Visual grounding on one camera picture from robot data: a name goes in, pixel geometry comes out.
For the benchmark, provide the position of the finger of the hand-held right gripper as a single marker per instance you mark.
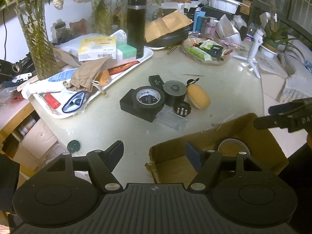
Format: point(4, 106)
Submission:
point(270, 122)
point(280, 108)

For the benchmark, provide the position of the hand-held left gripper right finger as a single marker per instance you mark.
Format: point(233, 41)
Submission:
point(193, 154)

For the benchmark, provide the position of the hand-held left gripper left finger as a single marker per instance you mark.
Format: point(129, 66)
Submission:
point(116, 151)

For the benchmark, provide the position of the cardboard box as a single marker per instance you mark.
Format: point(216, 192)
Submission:
point(258, 139)

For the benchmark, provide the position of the small black round container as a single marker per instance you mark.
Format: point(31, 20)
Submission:
point(182, 109)

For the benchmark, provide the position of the black tape roll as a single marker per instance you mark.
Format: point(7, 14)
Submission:
point(148, 102)

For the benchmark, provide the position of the tan oval pouch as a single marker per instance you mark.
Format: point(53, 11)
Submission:
point(198, 95)

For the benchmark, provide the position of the black cylinder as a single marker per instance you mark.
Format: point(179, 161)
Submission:
point(174, 92)

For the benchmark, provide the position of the grey cushion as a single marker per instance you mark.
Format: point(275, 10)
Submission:
point(295, 78)

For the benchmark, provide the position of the dark green round lid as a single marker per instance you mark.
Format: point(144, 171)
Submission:
point(73, 146)

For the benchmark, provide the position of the potted plant in white pot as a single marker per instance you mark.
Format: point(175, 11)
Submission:
point(269, 46)

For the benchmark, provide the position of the white gimbal tripod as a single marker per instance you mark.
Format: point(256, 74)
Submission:
point(253, 51)

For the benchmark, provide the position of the blue rimmed clear pouch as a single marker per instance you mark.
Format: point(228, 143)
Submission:
point(73, 102)

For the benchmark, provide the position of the white drawer cabinet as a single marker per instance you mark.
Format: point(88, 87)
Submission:
point(39, 141)

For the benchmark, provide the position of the thin wooden stick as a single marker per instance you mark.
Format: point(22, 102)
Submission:
point(192, 74)

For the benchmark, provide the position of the small black rectangular box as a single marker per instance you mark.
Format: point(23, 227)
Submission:
point(156, 81)

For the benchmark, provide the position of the red lighter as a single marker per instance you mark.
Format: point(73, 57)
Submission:
point(52, 100)

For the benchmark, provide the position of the red flat packet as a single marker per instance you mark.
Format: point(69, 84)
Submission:
point(124, 67)

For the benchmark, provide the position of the black and blue packet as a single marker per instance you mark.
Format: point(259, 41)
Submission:
point(216, 51)

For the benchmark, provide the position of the white and blue tube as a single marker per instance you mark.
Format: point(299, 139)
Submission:
point(53, 80)

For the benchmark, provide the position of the white plastic bag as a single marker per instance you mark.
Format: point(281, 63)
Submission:
point(226, 29)

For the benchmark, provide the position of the white and green wipes packet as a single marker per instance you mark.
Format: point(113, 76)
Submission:
point(206, 44)

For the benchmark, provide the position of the woven basket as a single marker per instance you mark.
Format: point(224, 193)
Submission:
point(190, 57)

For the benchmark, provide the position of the green tissue pack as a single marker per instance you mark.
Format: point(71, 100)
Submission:
point(126, 51)

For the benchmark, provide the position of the yellow and white box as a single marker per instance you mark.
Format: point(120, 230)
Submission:
point(96, 47)

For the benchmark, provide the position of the striped pencils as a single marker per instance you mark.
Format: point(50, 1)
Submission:
point(172, 49)

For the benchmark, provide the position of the blue carton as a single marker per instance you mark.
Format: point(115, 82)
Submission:
point(201, 22)

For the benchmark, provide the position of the black zip case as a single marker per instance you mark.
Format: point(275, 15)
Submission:
point(175, 37)

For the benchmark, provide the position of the white plastic food tray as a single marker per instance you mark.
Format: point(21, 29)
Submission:
point(223, 3)

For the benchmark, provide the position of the black thermos bottle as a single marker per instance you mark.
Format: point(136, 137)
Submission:
point(136, 26)

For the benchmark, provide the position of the brown paper envelope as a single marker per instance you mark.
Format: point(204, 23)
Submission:
point(165, 25)

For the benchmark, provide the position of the glass vase with green stems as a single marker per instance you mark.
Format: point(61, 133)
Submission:
point(102, 17)
point(156, 7)

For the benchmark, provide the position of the tall glass vase with flowers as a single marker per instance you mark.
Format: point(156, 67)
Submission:
point(34, 43)

